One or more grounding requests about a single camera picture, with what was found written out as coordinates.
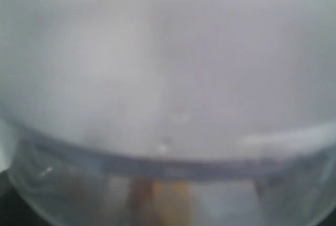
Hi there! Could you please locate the gold coin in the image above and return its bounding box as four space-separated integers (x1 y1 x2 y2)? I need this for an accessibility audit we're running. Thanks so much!
152 181 192 226

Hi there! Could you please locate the clear plastic shaker cup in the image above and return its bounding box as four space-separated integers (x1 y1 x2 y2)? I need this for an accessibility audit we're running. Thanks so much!
1 123 335 225

